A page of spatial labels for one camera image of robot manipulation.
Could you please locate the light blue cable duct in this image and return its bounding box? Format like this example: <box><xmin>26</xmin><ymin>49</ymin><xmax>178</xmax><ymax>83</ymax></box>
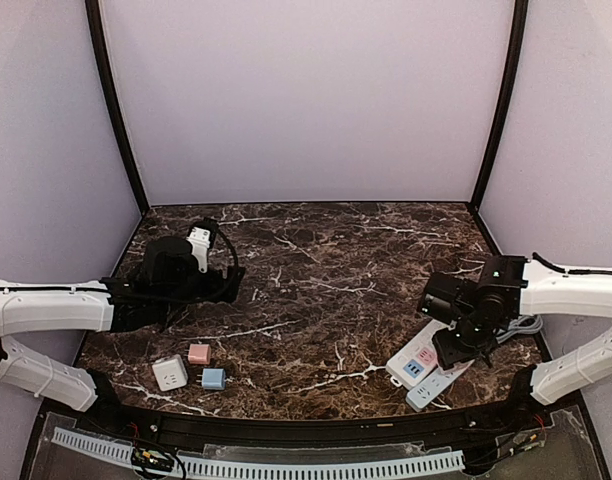
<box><xmin>51</xmin><ymin>427</ymin><xmax>465</xmax><ymax>479</ymax></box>

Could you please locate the grey power strip cable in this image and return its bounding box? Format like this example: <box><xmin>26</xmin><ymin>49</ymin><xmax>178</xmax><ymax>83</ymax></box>
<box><xmin>495</xmin><ymin>313</ymin><xmax>544</xmax><ymax>346</ymax></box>

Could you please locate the black frame post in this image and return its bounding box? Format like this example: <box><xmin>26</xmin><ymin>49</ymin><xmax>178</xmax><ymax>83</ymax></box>
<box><xmin>84</xmin><ymin>0</ymin><xmax>150</xmax><ymax>216</ymax></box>
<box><xmin>469</xmin><ymin>0</ymin><xmax>529</xmax><ymax>212</ymax></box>

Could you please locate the black front rail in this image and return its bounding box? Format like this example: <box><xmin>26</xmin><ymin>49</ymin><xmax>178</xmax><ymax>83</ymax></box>
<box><xmin>84</xmin><ymin>402</ymin><xmax>540</xmax><ymax>450</ymax></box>

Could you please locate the left black frame post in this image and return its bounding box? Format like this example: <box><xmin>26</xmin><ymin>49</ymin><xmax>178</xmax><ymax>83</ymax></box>
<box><xmin>84</xmin><ymin>0</ymin><xmax>150</xmax><ymax>216</ymax></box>

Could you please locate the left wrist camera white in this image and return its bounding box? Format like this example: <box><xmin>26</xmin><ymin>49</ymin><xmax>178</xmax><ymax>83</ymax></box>
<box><xmin>186</xmin><ymin>226</ymin><xmax>212</xmax><ymax>274</ymax></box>

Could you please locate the white multicolour power strip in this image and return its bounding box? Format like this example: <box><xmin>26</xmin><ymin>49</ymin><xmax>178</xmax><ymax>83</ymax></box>
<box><xmin>385</xmin><ymin>320</ymin><xmax>448</xmax><ymax>390</ymax></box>

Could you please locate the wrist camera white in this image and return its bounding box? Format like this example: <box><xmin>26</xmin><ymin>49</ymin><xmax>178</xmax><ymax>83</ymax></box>
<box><xmin>417</xmin><ymin>272</ymin><xmax>476</xmax><ymax>324</ymax></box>
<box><xmin>186</xmin><ymin>226</ymin><xmax>212</xmax><ymax>274</ymax></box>

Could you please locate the light blue power strip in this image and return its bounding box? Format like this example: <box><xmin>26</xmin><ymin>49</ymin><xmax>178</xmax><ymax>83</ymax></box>
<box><xmin>405</xmin><ymin>363</ymin><xmax>471</xmax><ymax>412</ymax></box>

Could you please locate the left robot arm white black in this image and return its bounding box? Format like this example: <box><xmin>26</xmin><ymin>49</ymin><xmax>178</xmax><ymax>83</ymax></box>
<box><xmin>0</xmin><ymin>237</ymin><xmax>246</xmax><ymax>412</ymax></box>

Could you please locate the small circuit board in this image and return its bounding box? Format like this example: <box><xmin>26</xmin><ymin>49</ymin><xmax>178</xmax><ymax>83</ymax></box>
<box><xmin>130</xmin><ymin>447</ymin><xmax>175</xmax><ymax>472</ymax></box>

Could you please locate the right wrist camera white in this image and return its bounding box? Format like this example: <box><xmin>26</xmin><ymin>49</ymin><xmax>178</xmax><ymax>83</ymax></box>
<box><xmin>417</xmin><ymin>272</ymin><xmax>476</xmax><ymax>324</ymax></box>

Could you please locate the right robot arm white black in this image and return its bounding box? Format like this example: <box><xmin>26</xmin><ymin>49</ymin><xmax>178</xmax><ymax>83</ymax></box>
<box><xmin>418</xmin><ymin>253</ymin><xmax>612</xmax><ymax>405</ymax></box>

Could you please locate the blue usb charger plug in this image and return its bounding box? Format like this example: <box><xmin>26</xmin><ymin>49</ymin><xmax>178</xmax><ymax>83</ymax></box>
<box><xmin>198</xmin><ymin>368</ymin><xmax>226</xmax><ymax>391</ymax></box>

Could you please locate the right black frame post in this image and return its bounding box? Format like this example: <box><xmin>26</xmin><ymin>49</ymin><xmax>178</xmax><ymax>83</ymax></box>
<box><xmin>469</xmin><ymin>0</ymin><xmax>529</xmax><ymax>212</ymax></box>

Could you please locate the pink usb charger plug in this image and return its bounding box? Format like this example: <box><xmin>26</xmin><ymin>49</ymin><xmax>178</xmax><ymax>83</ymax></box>
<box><xmin>187</xmin><ymin>344</ymin><xmax>212</xmax><ymax>365</ymax></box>

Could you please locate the pink cube socket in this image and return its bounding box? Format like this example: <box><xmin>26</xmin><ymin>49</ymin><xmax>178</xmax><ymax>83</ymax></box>
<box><xmin>415</xmin><ymin>346</ymin><xmax>437</xmax><ymax>370</ymax></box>

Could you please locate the white cube socket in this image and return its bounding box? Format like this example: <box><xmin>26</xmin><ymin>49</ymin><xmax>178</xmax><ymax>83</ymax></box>
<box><xmin>152</xmin><ymin>354</ymin><xmax>188</xmax><ymax>392</ymax></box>

